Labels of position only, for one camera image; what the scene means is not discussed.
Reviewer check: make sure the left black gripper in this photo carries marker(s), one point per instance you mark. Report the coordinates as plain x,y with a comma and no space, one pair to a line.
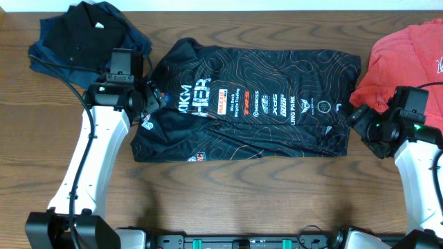
154,97

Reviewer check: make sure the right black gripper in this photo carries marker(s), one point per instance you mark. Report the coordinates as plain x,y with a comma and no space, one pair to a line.
360,120

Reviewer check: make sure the black patterned jersey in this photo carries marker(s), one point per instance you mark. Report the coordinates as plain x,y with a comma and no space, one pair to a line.
238,103

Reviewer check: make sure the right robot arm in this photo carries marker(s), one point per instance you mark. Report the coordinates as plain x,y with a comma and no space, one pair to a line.
417,153

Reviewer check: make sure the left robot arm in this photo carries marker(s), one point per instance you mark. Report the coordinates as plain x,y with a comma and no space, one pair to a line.
75,217

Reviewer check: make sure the folded dark blue garment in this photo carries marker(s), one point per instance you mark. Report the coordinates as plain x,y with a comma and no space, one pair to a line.
43,60

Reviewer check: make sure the red t-shirt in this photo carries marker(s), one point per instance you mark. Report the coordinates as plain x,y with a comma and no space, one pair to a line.
409,57

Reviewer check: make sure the folded black shirt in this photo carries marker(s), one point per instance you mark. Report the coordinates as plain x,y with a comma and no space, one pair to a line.
85,36

